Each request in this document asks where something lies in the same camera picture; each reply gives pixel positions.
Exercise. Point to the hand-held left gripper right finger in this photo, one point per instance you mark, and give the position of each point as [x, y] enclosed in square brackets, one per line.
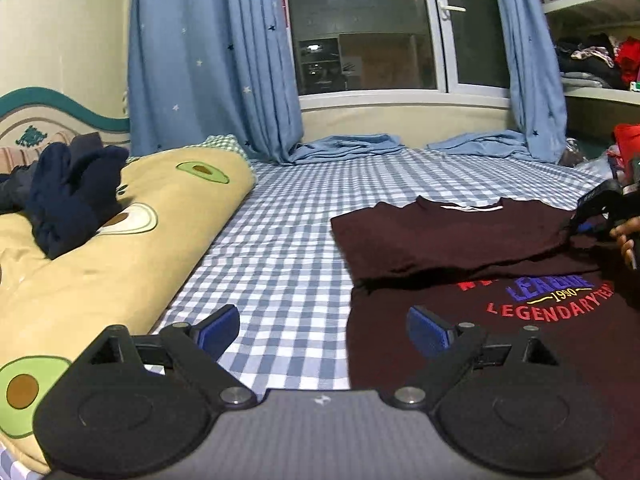
[425, 331]

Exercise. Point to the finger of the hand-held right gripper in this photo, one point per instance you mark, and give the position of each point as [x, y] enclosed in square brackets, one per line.
[585, 221]

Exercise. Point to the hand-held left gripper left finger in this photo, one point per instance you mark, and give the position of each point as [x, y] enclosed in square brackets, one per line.
[220, 329]

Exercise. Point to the maroon printed t-shirt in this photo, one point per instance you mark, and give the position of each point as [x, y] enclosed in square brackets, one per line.
[465, 265]

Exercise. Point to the clothes pile on shelf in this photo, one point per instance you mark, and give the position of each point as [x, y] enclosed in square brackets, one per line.
[590, 62]

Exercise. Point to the navy blue clothes pile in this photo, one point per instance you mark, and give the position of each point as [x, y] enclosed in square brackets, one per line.
[70, 195]

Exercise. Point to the person's right hand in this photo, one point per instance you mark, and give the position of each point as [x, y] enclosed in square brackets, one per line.
[627, 240]

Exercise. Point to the clear plastic bag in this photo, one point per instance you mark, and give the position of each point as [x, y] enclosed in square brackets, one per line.
[580, 155]

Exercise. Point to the red bag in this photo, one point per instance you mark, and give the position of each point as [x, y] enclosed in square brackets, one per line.
[629, 142]

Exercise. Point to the blue checked bed sheet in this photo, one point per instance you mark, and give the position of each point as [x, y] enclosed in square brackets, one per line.
[280, 260]

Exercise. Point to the yellow avocado print quilt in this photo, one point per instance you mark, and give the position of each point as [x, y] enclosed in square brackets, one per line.
[125, 260]

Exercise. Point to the blue star print curtain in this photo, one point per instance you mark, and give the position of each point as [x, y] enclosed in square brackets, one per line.
[525, 75]
[215, 70]

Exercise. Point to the green checked pillow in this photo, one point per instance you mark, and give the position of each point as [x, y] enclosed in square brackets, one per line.
[227, 144]

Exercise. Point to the cream shelf unit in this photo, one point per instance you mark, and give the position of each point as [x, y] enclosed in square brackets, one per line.
[595, 5]

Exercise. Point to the cream and teal headboard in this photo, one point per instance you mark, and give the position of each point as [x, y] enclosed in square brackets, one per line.
[45, 120]

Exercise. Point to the white framed window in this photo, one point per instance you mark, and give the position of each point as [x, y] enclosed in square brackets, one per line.
[380, 30]

